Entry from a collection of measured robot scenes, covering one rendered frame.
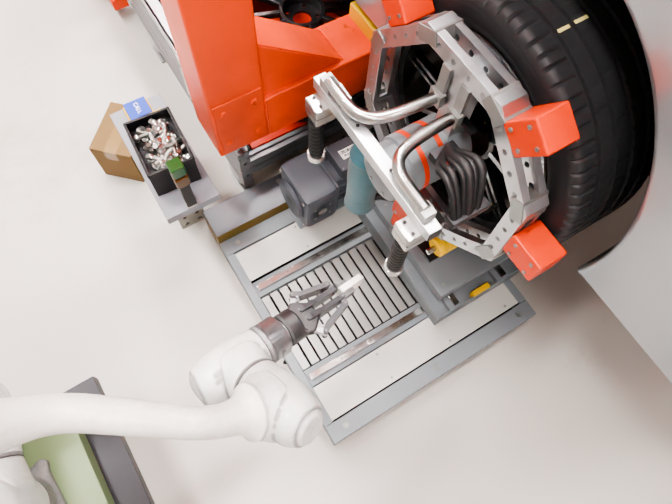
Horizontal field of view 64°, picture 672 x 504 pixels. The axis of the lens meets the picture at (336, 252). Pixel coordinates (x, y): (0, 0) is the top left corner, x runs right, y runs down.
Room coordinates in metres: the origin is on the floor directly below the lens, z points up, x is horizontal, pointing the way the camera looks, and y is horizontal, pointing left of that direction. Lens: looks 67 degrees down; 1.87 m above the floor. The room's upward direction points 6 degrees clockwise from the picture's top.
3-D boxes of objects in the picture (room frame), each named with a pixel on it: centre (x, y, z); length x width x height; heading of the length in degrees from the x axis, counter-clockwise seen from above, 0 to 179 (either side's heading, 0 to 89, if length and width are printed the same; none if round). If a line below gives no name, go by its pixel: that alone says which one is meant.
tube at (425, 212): (0.58, -0.18, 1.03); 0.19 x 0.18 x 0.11; 127
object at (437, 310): (0.84, -0.35, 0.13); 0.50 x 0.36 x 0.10; 37
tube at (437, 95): (0.74, -0.06, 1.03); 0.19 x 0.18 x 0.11; 127
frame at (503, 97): (0.74, -0.22, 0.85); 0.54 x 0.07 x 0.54; 37
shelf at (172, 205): (0.88, 0.56, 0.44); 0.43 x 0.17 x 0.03; 37
